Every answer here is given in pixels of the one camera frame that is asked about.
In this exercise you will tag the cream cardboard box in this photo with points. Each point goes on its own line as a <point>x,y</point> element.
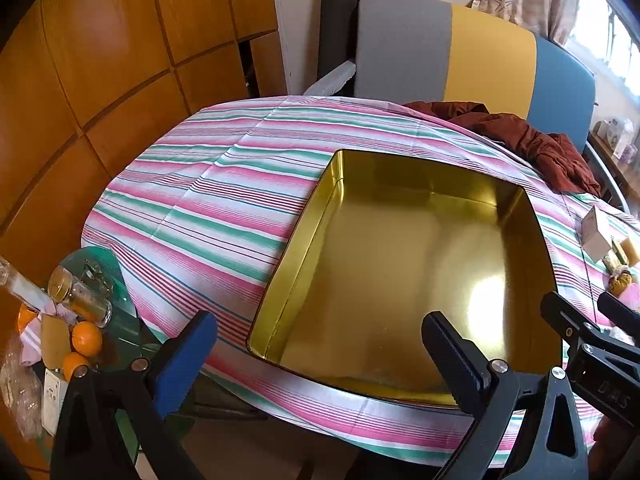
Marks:
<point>597,232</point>

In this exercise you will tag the white foam-wrapped armrest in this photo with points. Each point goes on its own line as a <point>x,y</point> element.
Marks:
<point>330,77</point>

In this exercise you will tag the orange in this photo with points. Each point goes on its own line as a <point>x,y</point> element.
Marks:
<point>87,337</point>
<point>75,366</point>

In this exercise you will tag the rust brown cloth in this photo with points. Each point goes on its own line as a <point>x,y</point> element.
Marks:
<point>520,140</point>

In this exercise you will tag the white carton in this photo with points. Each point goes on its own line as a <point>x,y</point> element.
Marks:
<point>622,132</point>

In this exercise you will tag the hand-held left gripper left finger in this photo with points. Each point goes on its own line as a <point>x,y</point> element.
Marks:
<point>186,352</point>

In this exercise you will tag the barred window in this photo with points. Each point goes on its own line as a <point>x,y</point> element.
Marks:
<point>610,25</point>

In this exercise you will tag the gold tin box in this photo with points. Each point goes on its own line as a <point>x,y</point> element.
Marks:
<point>400,270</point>

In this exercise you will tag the clear plastic bag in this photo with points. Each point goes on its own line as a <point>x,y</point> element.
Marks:
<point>20,390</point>

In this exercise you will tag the pink green striped tablecloth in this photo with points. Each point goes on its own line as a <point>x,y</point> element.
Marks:
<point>210,195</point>

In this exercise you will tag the wooden cabinet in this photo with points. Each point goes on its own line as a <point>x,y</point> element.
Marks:
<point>100,60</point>

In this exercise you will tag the grey yellow blue sofa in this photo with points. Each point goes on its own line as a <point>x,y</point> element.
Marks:
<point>490,55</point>

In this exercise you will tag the glass jar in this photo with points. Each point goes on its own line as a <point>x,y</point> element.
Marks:
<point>82,300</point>

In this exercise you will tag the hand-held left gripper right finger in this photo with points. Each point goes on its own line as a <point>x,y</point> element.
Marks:
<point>450,355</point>

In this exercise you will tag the yellow knitted scrubber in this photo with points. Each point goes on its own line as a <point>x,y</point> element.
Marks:
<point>619,281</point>

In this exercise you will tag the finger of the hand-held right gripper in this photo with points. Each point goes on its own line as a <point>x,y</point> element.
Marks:
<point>617,310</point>
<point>570,322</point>

